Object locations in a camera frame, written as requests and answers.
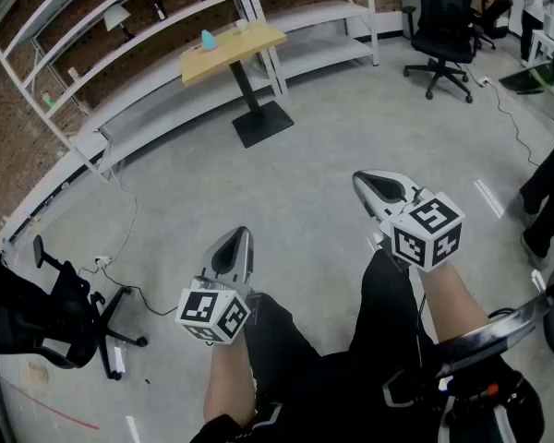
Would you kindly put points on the person's right forearm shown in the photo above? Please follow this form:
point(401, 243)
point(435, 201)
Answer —
point(452, 302)

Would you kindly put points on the black flat monitor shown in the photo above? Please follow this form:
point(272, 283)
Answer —
point(526, 79)

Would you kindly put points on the clear plastic cup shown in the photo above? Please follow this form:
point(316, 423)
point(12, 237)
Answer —
point(243, 27)

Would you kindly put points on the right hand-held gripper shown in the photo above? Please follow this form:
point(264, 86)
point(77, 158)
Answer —
point(425, 238)

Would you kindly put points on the black body-worn harness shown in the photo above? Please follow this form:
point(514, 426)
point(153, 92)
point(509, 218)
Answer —
point(498, 330)

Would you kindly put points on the small green object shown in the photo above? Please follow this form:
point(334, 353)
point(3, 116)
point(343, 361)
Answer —
point(48, 99)

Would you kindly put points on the person's black clothing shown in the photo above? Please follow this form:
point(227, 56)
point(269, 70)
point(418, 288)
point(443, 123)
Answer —
point(351, 386)

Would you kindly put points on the person's left forearm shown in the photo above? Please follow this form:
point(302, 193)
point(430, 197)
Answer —
point(228, 381)

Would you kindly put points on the black office chair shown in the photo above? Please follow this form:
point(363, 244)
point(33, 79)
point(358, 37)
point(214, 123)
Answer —
point(41, 312)
point(496, 14)
point(443, 16)

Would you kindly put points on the light blue vase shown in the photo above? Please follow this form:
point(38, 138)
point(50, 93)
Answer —
point(208, 40)

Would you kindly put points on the white metal shelving rack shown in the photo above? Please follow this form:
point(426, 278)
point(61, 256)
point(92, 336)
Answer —
point(318, 12)
point(134, 67)

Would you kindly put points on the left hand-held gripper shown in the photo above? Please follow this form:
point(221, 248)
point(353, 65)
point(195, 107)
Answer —
point(198, 309)

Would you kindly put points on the white power strip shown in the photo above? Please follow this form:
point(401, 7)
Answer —
point(104, 260)
point(485, 81)

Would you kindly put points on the white shade table lamp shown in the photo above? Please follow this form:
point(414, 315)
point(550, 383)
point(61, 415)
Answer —
point(116, 16)

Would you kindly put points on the small white object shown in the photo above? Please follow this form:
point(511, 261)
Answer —
point(73, 74)

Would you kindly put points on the dark bottle with pale label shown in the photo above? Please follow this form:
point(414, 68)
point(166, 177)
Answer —
point(159, 11)

